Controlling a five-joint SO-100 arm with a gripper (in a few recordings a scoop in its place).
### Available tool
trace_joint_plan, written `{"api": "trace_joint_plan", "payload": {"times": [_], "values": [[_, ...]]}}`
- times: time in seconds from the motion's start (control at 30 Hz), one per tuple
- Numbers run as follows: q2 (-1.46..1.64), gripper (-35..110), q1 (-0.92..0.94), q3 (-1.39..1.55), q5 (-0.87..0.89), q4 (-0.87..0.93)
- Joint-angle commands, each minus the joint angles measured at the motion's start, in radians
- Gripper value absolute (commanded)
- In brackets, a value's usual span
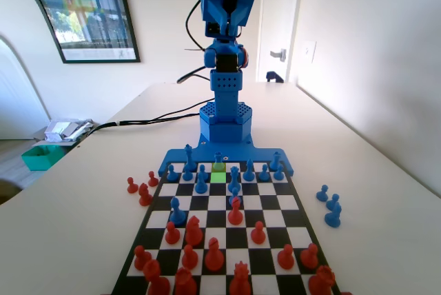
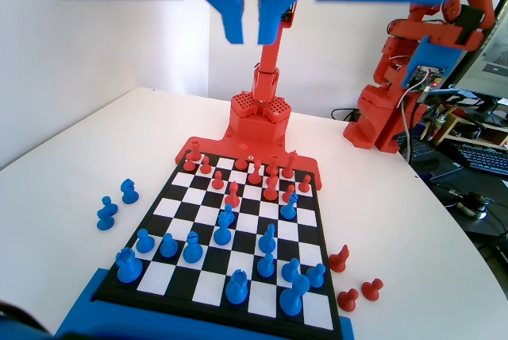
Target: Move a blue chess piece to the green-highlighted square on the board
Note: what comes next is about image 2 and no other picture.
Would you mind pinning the red robot arm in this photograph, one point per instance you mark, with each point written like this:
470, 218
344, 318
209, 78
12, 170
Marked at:
369, 117

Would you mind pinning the red chess rook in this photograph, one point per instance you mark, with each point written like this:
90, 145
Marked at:
195, 151
274, 158

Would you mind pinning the blue chess bishop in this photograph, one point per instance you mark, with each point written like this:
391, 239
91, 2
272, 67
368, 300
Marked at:
288, 211
192, 250

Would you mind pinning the blue chess pawn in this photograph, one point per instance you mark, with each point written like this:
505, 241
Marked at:
316, 276
104, 222
291, 271
168, 246
228, 209
266, 266
144, 242
106, 201

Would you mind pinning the computer monitor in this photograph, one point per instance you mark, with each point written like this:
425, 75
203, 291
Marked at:
492, 58

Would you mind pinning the red camera stand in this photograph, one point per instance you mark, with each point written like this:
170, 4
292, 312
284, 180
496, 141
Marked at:
258, 125

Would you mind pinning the black and white chessboard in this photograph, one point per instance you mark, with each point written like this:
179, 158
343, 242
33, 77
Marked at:
254, 219

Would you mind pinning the red chess knight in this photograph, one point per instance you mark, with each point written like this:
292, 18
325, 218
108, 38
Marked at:
272, 191

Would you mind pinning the computer mouse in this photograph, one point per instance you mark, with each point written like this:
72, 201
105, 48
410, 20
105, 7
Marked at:
474, 205

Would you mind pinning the blue chess rook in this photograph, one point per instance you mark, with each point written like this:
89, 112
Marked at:
129, 268
237, 288

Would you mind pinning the blue controller board mount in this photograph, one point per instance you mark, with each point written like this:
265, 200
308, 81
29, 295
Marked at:
428, 54

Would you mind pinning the red chess queen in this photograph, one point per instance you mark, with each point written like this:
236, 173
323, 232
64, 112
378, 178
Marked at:
241, 163

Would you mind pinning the captured blue pawns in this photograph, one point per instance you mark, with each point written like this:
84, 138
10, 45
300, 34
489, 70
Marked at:
129, 193

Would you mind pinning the wooden desk stand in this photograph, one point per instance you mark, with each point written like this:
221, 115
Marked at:
456, 125

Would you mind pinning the black computer keyboard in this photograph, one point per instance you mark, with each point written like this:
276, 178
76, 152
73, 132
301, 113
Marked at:
480, 157
420, 149

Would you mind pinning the blue base plate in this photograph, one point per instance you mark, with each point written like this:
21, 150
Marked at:
131, 320

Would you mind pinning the captured red pawns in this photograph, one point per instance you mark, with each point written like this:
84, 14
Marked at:
338, 261

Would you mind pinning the blue chess queen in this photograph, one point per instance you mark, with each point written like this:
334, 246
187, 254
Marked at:
222, 236

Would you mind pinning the small camera circuit board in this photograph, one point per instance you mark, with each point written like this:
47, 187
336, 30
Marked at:
289, 13

